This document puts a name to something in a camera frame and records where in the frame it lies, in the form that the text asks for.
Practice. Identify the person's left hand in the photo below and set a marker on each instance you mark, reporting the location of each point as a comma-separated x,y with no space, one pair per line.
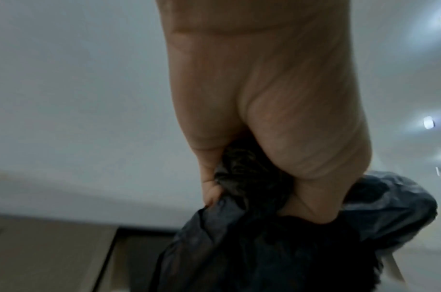
270,85

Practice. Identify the new black bin liner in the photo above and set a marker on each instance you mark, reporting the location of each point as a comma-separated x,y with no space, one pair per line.
260,251

